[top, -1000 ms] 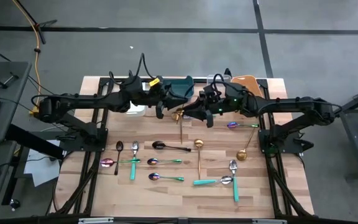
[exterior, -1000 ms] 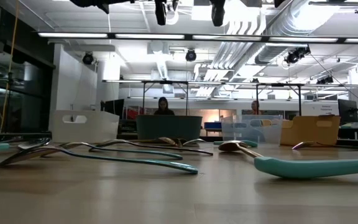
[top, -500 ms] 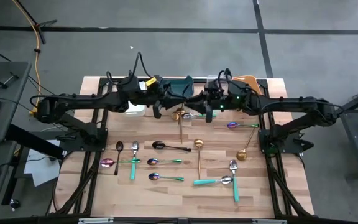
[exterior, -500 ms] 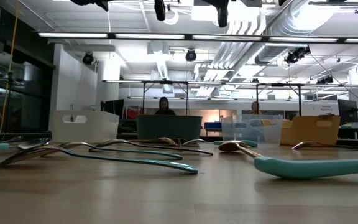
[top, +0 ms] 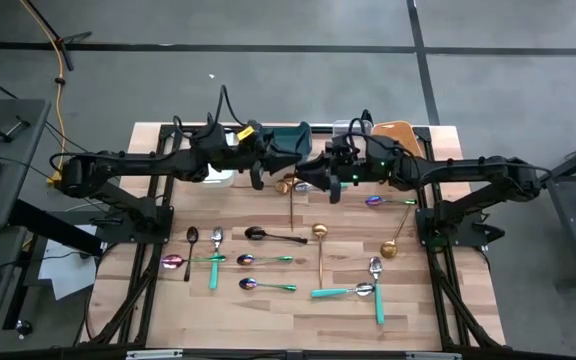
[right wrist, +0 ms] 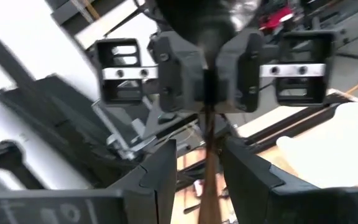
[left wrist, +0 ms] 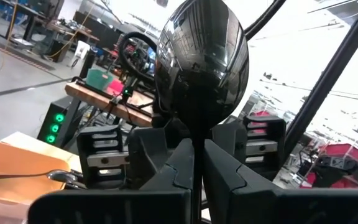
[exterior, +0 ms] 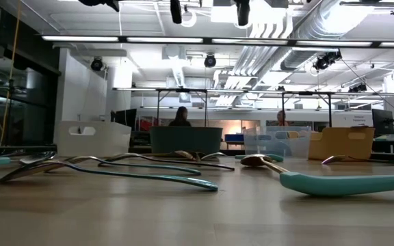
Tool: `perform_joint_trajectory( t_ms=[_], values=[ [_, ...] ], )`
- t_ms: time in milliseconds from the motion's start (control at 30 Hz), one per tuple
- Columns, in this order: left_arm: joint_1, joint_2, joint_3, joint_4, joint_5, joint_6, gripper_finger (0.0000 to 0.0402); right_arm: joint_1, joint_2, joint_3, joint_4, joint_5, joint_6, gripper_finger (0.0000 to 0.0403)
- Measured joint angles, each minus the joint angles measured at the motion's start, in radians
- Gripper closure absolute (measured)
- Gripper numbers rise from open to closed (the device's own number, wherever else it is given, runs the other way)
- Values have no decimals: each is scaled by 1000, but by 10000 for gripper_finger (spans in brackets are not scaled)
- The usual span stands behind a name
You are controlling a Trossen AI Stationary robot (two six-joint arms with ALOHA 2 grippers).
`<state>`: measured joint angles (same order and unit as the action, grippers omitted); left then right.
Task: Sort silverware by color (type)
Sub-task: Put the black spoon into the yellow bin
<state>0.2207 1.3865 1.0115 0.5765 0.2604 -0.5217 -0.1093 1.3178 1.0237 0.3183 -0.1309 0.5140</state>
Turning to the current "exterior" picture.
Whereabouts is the iridescent rainbow metal spoon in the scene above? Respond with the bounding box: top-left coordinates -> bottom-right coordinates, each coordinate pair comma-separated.
321,154 -> 394,165

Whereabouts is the yellow cable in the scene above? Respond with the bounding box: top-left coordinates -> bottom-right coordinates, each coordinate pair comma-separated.
0,0 -> 23,146

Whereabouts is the person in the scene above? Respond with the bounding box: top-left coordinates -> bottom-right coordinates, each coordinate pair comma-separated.
274,109 -> 289,127
168,106 -> 193,128

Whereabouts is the white cable ring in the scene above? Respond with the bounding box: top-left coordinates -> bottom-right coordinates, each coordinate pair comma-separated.
181,9 -> 198,29

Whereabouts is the overhead light bar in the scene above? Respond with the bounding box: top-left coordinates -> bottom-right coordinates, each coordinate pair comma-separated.
41,35 -> 394,49

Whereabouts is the silver spoon with teal handle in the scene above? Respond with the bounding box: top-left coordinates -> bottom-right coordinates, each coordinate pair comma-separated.
200,152 -> 285,163
0,151 -> 57,171

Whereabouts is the black ceiling spotlight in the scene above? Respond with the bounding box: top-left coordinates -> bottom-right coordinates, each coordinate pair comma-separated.
203,53 -> 218,68
312,50 -> 342,72
90,57 -> 105,72

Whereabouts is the white plastic bin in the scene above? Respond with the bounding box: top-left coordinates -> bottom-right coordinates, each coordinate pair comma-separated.
55,120 -> 132,157

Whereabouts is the long silver spoon front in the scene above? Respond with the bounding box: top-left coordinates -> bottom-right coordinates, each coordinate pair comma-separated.
0,159 -> 220,192

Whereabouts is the clear plastic bin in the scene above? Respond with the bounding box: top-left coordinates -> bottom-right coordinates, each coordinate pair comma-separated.
244,125 -> 313,160

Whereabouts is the blue crate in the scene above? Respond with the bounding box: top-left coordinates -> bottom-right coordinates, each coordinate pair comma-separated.
224,133 -> 246,144

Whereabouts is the black monitor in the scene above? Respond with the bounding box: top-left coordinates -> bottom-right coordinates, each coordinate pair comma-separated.
114,108 -> 138,131
371,108 -> 394,135

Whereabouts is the teal blue plastic bin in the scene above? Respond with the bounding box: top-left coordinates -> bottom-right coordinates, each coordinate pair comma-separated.
149,126 -> 224,155

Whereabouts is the orange yellow plastic bin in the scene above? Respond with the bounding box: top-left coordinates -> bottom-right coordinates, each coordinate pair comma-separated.
308,126 -> 376,161

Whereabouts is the black station frame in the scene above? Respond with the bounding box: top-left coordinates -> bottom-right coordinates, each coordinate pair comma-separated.
280,90 -> 334,128
155,87 -> 209,128

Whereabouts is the large teal utensil handle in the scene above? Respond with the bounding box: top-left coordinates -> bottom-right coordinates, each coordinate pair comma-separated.
278,172 -> 394,197

